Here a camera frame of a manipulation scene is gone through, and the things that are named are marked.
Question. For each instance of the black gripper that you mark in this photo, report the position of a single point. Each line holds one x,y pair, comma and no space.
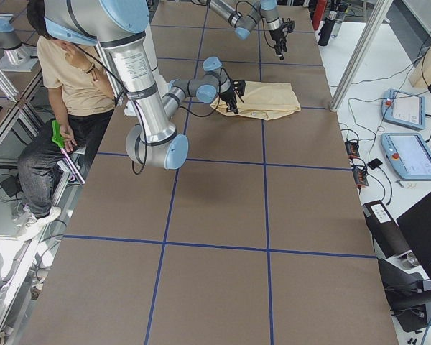
277,37
228,95

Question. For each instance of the beige long-sleeve printed shirt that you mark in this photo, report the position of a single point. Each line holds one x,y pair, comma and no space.
267,101

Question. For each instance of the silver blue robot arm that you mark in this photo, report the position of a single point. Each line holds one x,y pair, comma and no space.
119,27
265,12

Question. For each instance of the black water bottle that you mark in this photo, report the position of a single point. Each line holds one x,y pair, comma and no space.
327,28

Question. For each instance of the red water bottle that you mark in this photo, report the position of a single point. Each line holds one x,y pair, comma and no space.
318,13

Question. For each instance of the far blue teach pendant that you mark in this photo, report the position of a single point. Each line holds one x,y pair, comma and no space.
404,109

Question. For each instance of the blue teach pendant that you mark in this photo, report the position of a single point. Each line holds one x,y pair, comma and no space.
404,109
408,155

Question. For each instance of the seated person beige shirt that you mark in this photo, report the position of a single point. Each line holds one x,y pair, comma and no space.
82,101

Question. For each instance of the near blue teach pendant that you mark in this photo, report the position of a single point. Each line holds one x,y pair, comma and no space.
408,155

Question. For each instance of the black monitor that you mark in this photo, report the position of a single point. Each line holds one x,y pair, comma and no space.
415,226

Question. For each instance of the black monitor stand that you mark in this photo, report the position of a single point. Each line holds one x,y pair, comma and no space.
408,295

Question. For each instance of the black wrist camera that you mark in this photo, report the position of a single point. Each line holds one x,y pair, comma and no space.
288,26
239,87

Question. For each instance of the aluminium frame post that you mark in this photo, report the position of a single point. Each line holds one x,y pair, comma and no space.
367,36

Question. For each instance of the green handled stick tool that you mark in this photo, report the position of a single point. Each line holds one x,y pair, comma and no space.
59,141

